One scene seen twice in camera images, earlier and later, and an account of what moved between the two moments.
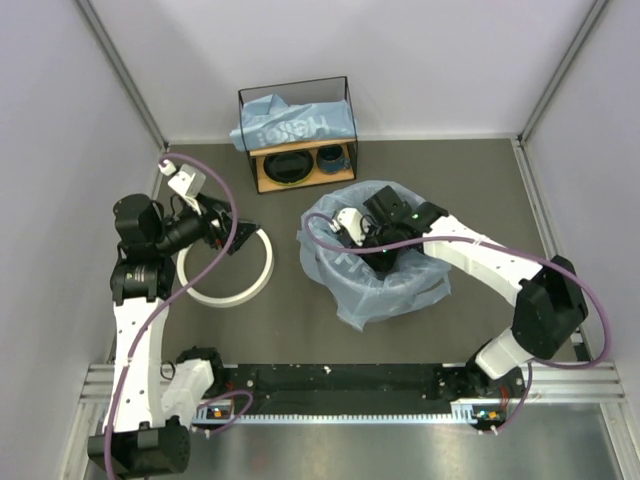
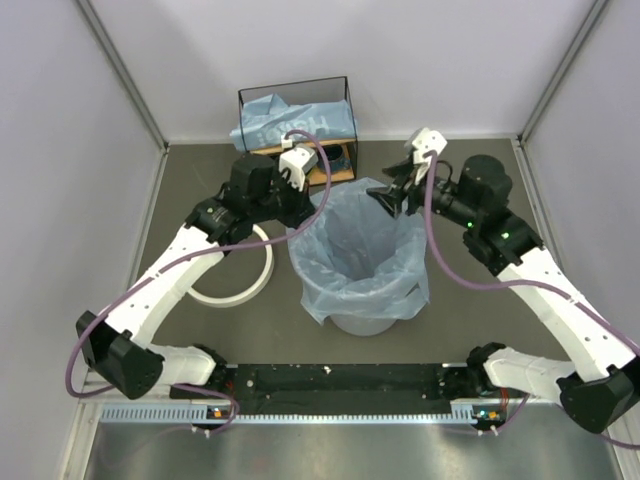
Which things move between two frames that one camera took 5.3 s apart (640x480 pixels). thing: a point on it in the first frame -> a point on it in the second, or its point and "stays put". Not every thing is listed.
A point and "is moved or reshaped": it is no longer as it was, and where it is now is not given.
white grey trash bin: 365,293 -> 361,324
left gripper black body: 218,237 -> 289,200
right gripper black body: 382,260 -> 416,192
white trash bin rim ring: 226,302 stays put
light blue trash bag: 361,295 is moved or reshaped
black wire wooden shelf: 300,134 stays put
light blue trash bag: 266,121 stays put
